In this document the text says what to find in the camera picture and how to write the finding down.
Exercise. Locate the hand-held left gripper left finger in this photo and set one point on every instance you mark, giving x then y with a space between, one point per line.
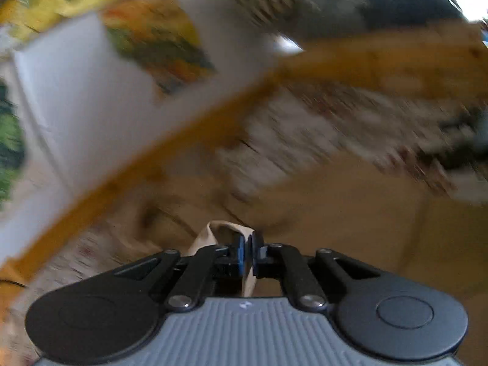
240 256

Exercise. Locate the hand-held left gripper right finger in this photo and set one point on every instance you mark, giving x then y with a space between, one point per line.
252 256

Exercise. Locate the beige garment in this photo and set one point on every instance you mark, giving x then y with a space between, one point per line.
343 221

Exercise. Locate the floral printed bedsheet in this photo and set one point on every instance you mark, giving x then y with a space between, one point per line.
305 133

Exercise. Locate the dark cloth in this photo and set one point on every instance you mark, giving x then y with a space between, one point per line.
400 0

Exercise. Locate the orange and green wall poster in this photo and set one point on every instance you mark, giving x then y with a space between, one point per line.
160 42

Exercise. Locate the dark green wall poster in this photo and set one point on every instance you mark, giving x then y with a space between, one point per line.
8 145

